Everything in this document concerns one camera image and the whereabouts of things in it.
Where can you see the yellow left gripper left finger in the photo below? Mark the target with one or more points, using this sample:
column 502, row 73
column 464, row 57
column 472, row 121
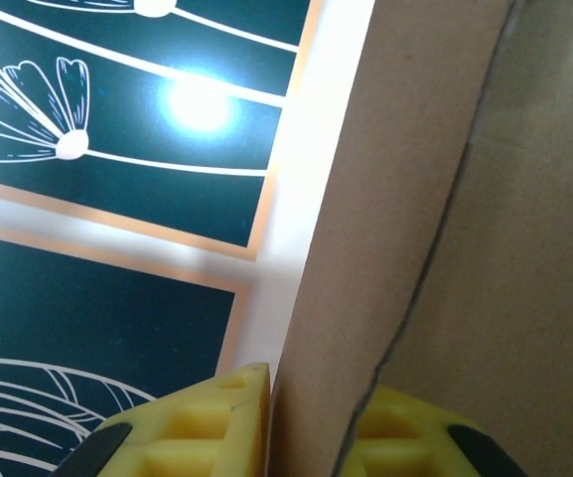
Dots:
column 191, row 437

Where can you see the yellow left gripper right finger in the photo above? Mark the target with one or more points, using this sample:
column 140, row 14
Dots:
column 415, row 442

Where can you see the brown cardboard box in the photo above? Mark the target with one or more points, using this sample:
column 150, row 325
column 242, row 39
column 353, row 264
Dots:
column 489, row 223

